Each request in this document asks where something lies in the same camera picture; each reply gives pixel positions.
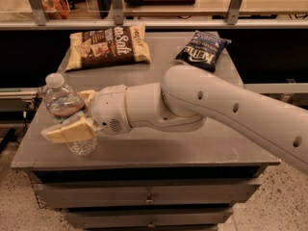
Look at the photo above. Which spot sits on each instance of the lower grey drawer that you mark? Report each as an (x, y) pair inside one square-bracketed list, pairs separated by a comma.
[(148, 218)]

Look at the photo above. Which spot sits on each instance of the blue Kettle chip bag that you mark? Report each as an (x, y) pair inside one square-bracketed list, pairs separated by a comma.
[(203, 50)]

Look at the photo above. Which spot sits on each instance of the clear plastic water bottle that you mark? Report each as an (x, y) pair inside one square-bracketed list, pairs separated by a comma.
[(62, 101)]

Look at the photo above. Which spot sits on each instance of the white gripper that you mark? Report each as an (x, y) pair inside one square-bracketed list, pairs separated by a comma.
[(110, 110)]

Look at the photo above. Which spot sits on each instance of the orange bag behind glass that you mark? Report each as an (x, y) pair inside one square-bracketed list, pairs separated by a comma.
[(56, 6)]

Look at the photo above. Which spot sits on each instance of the grey drawer cabinet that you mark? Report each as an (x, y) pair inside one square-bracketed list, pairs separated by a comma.
[(213, 152)]

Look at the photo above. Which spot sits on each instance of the grey drawer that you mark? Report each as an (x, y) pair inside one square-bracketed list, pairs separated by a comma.
[(147, 193), (148, 218)]

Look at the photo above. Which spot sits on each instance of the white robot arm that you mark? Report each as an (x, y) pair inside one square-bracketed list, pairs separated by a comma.
[(180, 102)]

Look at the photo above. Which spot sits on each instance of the upper grey drawer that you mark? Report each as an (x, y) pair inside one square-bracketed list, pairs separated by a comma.
[(147, 193)]

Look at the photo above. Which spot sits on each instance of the brown sea salt chip bag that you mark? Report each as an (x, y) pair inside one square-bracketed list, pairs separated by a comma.
[(108, 47)]

